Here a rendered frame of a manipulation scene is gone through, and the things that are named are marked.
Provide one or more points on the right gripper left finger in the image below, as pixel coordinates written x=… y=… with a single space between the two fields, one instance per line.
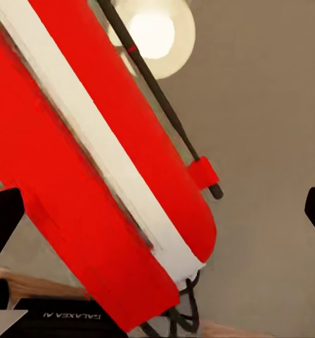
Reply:
x=11 y=212

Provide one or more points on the radio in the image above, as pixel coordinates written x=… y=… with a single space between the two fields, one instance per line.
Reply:
x=98 y=174

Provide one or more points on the coffee table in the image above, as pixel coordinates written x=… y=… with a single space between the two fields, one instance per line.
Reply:
x=240 y=76

